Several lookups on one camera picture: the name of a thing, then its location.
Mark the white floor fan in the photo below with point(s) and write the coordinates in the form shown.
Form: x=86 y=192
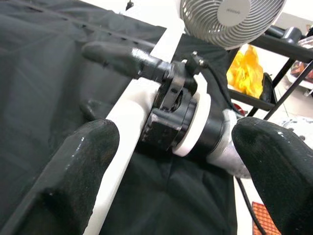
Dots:
x=232 y=9

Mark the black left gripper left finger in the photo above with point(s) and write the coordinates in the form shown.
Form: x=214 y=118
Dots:
x=66 y=181

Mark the black metal shelf rack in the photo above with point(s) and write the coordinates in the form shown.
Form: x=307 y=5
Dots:
x=254 y=100

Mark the black table cloth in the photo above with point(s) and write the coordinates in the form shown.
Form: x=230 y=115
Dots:
x=36 y=85

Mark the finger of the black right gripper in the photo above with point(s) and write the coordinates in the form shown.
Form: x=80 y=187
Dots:
x=122 y=57
x=95 y=109

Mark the yellow plastic bag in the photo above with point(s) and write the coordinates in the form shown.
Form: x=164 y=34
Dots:
x=244 y=73

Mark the black pouch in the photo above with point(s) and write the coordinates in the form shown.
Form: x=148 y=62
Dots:
x=267 y=88

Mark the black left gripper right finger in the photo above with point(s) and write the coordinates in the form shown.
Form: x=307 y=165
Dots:
x=281 y=176

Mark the orange patterned mat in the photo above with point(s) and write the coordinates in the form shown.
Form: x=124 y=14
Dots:
x=262 y=220

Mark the white plastic table leg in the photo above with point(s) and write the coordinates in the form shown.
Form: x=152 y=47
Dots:
x=129 y=110

